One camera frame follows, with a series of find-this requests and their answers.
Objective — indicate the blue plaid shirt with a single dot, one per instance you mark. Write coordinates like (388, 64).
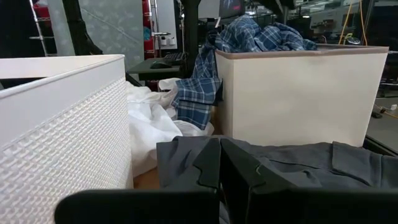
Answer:
(199, 93)

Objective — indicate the dark grey shirt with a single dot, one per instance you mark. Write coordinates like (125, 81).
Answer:
(304, 165)

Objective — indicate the dark computer monitor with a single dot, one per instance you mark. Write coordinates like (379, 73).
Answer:
(231, 7)

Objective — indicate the black keyboard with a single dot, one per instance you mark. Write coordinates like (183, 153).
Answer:
(174, 57)

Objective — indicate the black slanted frame strut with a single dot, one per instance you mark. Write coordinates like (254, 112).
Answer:
(79, 31)

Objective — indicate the dark desk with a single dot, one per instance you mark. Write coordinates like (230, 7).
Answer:
(146, 71)

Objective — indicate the red cabinet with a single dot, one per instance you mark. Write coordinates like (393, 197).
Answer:
(147, 25)

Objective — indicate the black computer mouse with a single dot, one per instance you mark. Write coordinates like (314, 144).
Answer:
(160, 65)

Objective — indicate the grey partition panel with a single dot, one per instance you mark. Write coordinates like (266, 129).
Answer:
(115, 28)

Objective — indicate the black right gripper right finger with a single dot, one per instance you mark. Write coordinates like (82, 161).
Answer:
(311, 207)

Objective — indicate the beige fabric bin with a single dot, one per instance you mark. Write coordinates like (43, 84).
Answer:
(298, 99)

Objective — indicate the white cloth garment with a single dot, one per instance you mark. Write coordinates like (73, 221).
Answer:
(149, 130)

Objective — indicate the white floor power adapter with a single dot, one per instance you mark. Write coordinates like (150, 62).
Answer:
(393, 107)

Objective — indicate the black vertical pillar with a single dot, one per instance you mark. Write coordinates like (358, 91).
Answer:
(190, 37)

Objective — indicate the white textured plastic basket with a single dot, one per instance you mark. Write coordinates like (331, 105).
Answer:
(62, 130)

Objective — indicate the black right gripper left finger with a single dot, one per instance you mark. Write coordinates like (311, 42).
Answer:
(140, 207)

